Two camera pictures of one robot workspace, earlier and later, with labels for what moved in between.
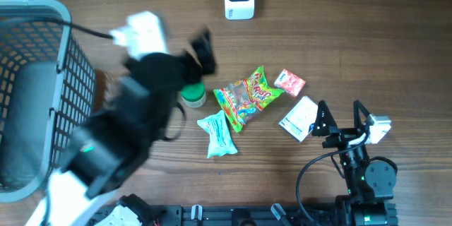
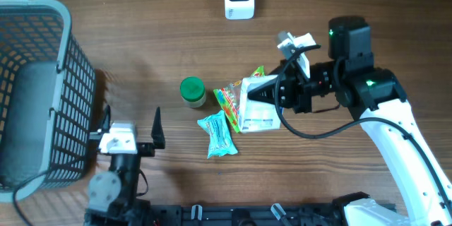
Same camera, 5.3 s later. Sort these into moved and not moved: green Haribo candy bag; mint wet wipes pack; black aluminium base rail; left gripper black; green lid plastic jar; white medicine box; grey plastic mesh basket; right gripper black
Moved: right gripper black; left gripper black; white medicine box
Not moved: green Haribo candy bag; black aluminium base rail; grey plastic mesh basket; mint wet wipes pack; green lid plastic jar
